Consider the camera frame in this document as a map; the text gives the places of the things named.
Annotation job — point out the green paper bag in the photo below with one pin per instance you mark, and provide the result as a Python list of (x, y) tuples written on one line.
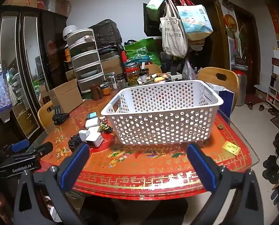
[(154, 5)]

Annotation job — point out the illustrated paper bag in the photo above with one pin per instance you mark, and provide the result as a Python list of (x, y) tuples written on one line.
[(194, 21)]

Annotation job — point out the beige canvas tote bag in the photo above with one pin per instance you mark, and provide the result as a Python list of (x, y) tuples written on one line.
[(173, 37)]

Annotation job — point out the black round charger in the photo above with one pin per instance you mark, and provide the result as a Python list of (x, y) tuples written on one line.
[(73, 142)]

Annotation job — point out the brown ceramic jar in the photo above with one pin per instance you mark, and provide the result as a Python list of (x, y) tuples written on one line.
[(96, 92)]

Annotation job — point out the black power adapter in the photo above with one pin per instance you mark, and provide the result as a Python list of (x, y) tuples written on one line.
[(173, 70)]

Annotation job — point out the yellow card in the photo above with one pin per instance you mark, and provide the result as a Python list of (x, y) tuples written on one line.
[(231, 147)]

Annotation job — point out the open cardboard box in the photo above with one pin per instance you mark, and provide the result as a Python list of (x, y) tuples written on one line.
[(65, 97)]

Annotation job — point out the coin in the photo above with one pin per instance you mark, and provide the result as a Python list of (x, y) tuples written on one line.
[(220, 126)]

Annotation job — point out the small orange jar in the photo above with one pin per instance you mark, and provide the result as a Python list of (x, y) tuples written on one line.
[(105, 90)]

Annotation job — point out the white charger plug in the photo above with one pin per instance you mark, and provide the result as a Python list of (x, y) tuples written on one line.
[(91, 123), (95, 139), (84, 135)]

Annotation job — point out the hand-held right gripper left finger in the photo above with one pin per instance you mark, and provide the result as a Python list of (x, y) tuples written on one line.
[(75, 166)]

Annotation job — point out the teal charger plug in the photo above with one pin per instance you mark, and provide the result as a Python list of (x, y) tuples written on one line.
[(92, 115)]

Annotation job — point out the dark wooden cabinet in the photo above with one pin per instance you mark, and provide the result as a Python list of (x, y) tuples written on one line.
[(48, 51)]

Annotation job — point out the metal cylinder with red top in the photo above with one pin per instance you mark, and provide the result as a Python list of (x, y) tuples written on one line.
[(240, 86)]

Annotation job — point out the wooden chair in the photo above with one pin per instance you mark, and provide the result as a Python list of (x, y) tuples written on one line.
[(226, 82), (154, 68), (44, 116)]

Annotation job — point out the black plastic covered bundle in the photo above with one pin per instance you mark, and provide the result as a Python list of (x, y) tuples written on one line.
[(105, 31)]

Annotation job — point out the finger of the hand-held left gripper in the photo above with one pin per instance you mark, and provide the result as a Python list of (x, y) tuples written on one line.
[(43, 148), (19, 145)]

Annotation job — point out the black clip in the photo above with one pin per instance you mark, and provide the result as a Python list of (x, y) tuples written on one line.
[(59, 117)]

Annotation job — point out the red lid pickle jar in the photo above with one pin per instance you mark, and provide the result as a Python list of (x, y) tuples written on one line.
[(132, 75)]

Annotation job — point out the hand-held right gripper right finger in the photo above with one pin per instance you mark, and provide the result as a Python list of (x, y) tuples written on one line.
[(201, 168)]

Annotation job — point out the plastic drawer tower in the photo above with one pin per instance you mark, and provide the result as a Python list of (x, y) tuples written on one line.
[(86, 63)]

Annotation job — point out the black and yellow small toy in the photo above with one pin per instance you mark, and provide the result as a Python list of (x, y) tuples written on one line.
[(105, 127)]

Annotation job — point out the brown cardboard box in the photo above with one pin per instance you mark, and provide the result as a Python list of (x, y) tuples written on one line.
[(111, 64)]

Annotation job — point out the white round pot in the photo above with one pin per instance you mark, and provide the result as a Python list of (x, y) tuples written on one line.
[(69, 31)]

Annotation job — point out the white perforated plastic basket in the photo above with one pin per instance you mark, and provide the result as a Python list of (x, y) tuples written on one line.
[(163, 126)]

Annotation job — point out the black shoes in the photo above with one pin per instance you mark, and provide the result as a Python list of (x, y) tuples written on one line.
[(272, 166)]

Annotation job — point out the round red wall decoration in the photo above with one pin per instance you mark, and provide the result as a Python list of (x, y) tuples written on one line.
[(230, 21)]

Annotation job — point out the blue and white shopping bag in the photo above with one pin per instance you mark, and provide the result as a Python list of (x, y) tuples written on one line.
[(227, 100)]

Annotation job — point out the potted plant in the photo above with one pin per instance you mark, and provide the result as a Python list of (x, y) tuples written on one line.
[(241, 51)]

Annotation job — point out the white power strip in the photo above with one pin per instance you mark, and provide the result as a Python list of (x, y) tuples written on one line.
[(175, 76)]

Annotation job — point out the clear glass jar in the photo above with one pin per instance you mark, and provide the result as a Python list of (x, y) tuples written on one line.
[(121, 82)]

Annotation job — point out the green shopping bag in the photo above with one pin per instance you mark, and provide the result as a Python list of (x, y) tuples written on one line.
[(144, 50)]

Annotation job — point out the clear plastic bag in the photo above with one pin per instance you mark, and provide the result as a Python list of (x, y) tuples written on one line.
[(188, 71)]

